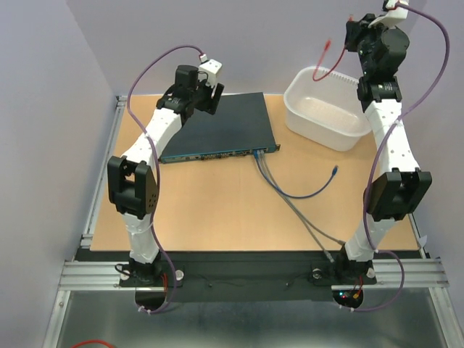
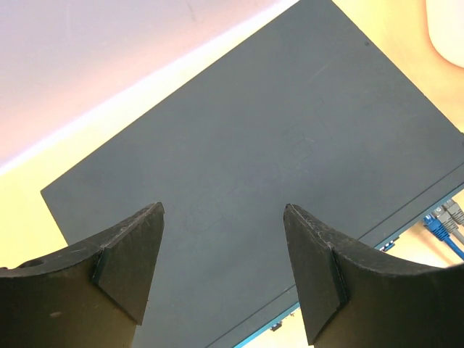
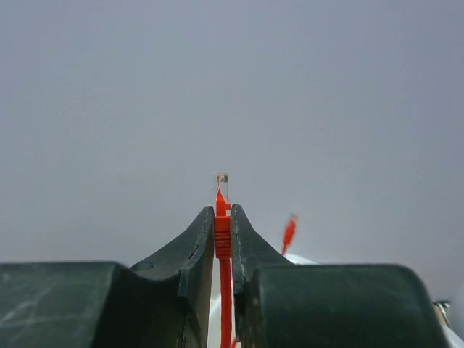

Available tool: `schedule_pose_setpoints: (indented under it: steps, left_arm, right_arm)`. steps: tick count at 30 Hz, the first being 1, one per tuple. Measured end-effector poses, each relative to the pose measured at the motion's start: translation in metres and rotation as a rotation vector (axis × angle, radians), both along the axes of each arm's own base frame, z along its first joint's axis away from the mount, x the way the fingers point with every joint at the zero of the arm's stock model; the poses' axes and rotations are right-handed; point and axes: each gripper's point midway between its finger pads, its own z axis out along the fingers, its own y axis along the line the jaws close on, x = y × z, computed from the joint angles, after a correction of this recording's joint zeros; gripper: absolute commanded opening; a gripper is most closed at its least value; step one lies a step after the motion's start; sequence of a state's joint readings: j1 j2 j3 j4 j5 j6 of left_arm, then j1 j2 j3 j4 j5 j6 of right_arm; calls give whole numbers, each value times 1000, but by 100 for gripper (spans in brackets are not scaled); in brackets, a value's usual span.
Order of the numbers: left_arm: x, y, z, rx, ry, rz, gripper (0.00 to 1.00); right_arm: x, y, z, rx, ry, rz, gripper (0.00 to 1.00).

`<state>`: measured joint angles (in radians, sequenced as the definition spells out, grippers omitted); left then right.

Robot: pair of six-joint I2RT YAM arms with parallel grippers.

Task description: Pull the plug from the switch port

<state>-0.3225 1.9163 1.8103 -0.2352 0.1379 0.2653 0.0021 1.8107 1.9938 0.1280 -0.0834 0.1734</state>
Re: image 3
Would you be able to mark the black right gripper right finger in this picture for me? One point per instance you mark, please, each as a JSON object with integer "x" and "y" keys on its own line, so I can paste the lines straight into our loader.
{"x": 282, "y": 304}

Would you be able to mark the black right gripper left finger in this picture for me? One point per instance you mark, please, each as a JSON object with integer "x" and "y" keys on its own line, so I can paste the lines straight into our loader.
{"x": 161, "y": 301}

